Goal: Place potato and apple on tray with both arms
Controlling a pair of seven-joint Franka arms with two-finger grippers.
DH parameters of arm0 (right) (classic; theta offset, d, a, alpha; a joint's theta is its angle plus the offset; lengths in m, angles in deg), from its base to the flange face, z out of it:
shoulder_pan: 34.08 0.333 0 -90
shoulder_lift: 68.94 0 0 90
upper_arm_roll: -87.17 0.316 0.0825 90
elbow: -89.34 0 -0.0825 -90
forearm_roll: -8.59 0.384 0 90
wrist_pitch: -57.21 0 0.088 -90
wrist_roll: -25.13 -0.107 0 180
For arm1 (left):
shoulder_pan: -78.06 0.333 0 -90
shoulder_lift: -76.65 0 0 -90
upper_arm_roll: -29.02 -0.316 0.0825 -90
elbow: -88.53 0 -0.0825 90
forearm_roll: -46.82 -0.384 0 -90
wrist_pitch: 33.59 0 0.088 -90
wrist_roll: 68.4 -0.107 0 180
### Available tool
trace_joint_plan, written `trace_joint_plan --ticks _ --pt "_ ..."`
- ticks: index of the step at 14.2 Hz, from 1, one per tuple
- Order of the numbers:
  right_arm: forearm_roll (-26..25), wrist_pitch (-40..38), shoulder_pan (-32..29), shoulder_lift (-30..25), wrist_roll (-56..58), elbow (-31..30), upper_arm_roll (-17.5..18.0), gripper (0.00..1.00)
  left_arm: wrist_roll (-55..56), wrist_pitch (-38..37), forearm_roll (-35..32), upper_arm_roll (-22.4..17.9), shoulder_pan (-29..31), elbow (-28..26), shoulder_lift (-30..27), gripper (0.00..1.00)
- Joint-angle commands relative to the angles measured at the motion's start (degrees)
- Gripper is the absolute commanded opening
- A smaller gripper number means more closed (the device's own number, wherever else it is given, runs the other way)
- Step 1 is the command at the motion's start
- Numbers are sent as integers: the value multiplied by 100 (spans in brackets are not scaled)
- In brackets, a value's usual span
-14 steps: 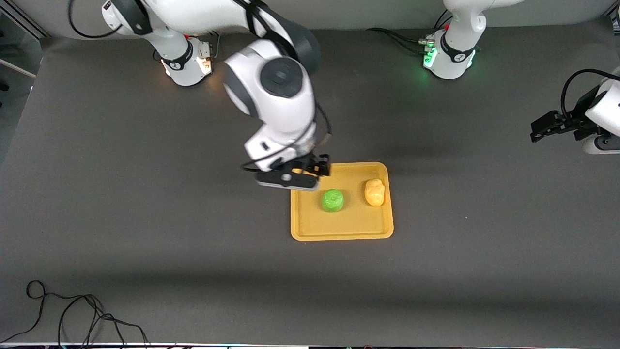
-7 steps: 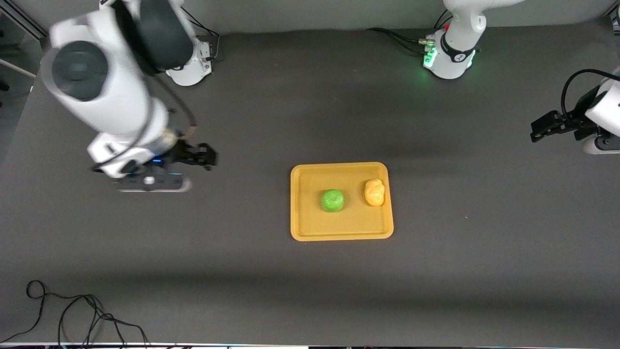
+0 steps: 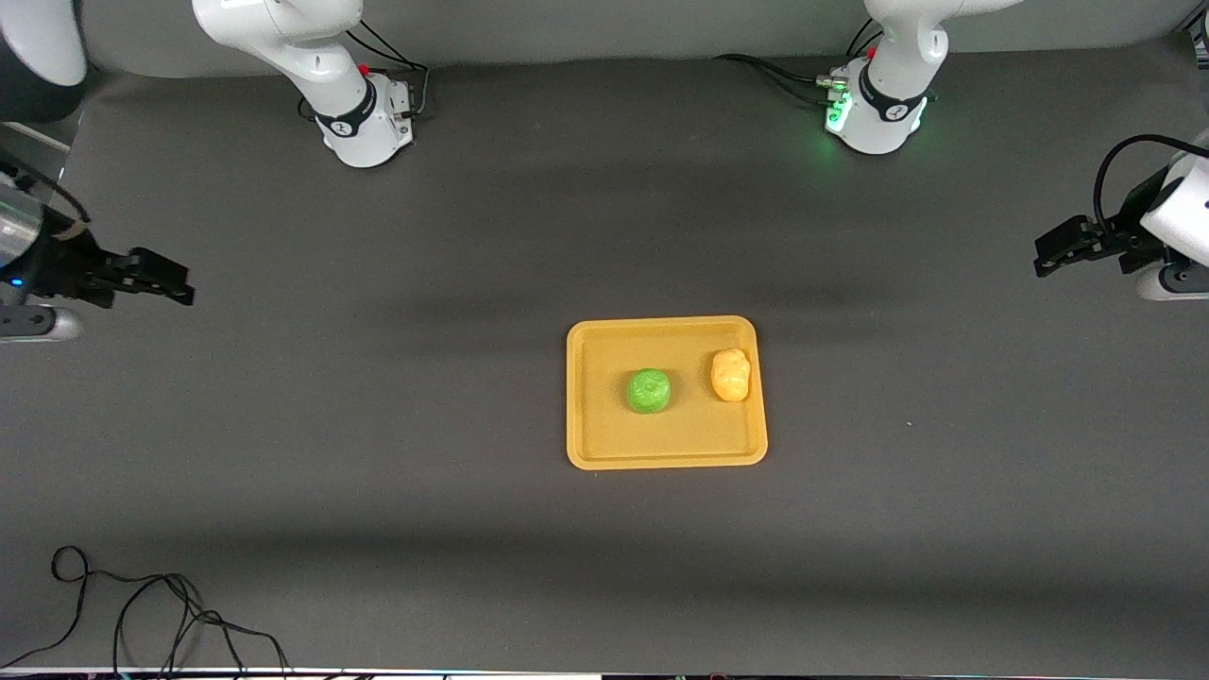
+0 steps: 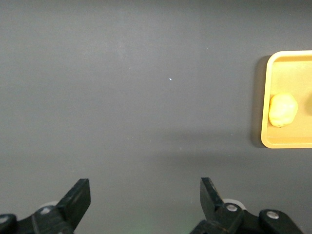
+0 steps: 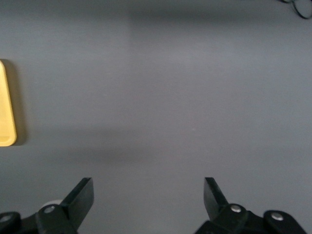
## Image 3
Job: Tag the black frame rail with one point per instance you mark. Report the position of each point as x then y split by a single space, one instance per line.
1200 30

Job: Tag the orange plastic tray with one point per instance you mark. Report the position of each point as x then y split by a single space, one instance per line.
661 434

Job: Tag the green apple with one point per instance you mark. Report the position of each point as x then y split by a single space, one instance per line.
648 391

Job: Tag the yellow potato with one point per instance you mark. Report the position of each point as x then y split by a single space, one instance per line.
731 376

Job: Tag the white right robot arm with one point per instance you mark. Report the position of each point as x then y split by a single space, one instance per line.
312 57

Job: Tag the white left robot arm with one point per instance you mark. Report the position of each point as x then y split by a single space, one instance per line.
888 104

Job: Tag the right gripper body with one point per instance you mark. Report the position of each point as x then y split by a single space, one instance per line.
68 264

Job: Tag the dark grey table mat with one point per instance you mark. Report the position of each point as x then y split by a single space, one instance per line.
604 236

